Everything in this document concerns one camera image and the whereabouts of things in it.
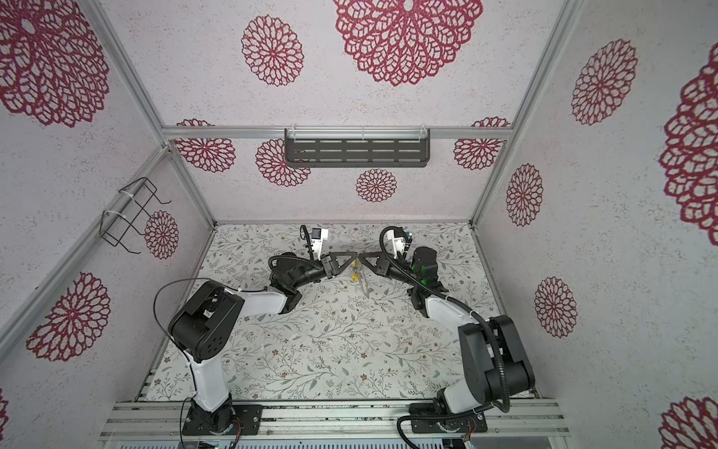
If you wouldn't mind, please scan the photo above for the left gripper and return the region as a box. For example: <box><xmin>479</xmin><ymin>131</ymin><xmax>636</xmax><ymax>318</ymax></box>
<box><xmin>292</xmin><ymin>253</ymin><xmax>358</xmax><ymax>290</ymax></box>

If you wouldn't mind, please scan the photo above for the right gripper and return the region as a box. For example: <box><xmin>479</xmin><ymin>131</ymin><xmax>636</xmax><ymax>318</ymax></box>
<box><xmin>360</xmin><ymin>255</ymin><xmax>421</xmax><ymax>292</ymax></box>

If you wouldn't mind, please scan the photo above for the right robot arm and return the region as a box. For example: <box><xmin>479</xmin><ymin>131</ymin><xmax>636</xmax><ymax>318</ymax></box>
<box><xmin>358</xmin><ymin>246</ymin><xmax>536</xmax><ymax>416</ymax></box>

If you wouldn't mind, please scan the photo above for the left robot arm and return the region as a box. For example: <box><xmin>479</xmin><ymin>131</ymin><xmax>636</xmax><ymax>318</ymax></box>
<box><xmin>161</xmin><ymin>252</ymin><xmax>358</xmax><ymax>438</ymax></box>

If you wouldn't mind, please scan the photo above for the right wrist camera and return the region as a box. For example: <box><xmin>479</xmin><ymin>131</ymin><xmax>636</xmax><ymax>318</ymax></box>
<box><xmin>387</xmin><ymin>226</ymin><xmax>412</xmax><ymax>260</ymax></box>

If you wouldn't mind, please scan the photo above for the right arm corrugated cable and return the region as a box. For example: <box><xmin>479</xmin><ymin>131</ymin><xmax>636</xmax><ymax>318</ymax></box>
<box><xmin>378</xmin><ymin>225</ymin><xmax>512</xmax><ymax>449</ymax></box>

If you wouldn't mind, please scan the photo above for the grey slotted wall shelf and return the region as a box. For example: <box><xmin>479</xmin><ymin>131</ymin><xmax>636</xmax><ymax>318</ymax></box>
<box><xmin>284</xmin><ymin>128</ymin><xmax>431</xmax><ymax>168</ymax></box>

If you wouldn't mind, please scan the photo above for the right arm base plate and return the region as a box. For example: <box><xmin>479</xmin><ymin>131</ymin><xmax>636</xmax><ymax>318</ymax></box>
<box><xmin>409</xmin><ymin>403</ymin><xmax>488</xmax><ymax>434</ymax></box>

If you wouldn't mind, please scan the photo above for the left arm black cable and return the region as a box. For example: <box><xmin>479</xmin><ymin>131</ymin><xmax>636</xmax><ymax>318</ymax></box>
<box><xmin>152</xmin><ymin>277</ymin><xmax>194</xmax><ymax>449</ymax></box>

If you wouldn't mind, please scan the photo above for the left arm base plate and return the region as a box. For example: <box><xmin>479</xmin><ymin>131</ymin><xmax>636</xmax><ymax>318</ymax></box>
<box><xmin>181</xmin><ymin>402</ymin><xmax>264</xmax><ymax>436</ymax></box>

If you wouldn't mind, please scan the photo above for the black wire wall basket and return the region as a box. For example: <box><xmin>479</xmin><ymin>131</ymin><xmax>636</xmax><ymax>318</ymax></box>
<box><xmin>98</xmin><ymin>177</ymin><xmax>171</xmax><ymax>254</ymax></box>

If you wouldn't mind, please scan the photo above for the aluminium front rail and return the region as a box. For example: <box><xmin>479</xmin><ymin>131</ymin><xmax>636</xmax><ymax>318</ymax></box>
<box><xmin>97</xmin><ymin>398</ymin><xmax>570</xmax><ymax>442</ymax></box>

